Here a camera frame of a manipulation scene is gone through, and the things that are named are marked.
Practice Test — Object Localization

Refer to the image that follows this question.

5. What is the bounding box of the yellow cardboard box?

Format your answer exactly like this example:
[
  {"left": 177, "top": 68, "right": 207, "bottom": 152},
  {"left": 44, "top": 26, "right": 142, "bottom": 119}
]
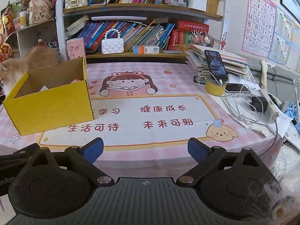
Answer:
[{"left": 4, "top": 57, "right": 94, "bottom": 136}]

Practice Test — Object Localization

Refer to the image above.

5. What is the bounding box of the yellow tape roll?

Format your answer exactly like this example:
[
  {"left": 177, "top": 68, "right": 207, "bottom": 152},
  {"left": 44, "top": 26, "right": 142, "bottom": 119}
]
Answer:
[{"left": 205, "top": 78, "right": 227, "bottom": 97}]

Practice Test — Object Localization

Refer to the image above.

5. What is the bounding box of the pink checkered desk mat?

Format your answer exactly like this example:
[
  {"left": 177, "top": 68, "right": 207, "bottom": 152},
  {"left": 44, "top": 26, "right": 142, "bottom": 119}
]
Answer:
[{"left": 1, "top": 62, "right": 284, "bottom": 175}]

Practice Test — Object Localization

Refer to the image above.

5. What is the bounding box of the white power strip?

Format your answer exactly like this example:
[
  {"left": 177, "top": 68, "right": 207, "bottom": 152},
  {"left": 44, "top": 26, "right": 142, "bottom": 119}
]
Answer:
[{"left": 259, "top": 89, "right": 280, "bottom": 123}]

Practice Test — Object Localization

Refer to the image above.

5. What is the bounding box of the black smartphone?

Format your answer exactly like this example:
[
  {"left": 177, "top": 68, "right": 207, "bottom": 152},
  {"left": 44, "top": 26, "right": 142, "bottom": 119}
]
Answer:
[{"left": 204, "top": 50, "right": 228, "bottom": 81}]

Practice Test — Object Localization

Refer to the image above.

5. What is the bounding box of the stack of paper booklets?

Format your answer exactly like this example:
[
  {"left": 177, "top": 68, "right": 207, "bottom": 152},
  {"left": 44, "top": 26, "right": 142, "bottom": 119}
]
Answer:
[{"left": 185, "top": 45, "right": 252, "bottom": 78}]

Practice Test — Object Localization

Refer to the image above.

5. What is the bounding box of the orange fluffy cat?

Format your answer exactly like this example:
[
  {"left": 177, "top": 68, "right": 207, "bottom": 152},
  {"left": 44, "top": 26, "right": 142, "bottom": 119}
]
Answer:
[{"left": 1, "top": 46, "right": 61, "bottom": 97}]

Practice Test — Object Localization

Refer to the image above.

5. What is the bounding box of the pink sticker cylinder container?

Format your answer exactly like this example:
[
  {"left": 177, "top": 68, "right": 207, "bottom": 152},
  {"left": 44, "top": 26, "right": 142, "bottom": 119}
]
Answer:
[{"left": 67, "top": 37, "right": 86, "bottom": 59}]

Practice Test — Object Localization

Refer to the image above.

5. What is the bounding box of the white quilted pearl handbag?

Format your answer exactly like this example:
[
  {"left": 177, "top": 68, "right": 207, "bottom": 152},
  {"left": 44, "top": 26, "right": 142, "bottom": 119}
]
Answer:
[{"left": 101, "top": 28, "right": 124, "bottom": 55}]

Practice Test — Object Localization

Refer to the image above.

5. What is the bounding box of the orange white medicine box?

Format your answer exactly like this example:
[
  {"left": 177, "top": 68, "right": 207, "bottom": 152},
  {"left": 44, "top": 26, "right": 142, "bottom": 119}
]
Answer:
[{"left": 133, "top": 45, "right": 160, "bottom": 54}]

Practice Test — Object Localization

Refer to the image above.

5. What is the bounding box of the wooden bookshelf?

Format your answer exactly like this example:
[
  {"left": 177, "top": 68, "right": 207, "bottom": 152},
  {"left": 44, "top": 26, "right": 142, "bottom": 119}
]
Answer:
[{"left": 55, "top": 0, "right": 223, "bottom": 59}]

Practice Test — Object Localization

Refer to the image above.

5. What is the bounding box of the red cartoon foil balloon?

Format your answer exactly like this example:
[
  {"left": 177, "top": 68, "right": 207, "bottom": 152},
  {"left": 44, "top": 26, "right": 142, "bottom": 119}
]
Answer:
[{"left": 1, "top": 5, "right": 15, "bottom": 62}]

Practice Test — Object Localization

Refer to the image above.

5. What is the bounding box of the ceramic rabbit figurine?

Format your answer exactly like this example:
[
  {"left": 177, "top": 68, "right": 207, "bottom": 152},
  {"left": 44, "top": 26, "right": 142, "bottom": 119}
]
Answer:
[{"left": 27, "top": 0, "right": 52, "bottom": 25}]

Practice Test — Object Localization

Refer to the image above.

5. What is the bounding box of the alphabet wall poster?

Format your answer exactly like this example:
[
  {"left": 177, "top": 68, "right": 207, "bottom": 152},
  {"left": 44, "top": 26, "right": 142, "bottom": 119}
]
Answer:
[{"left": 241, "top": 0, "right": 276, "bottom": 58}]

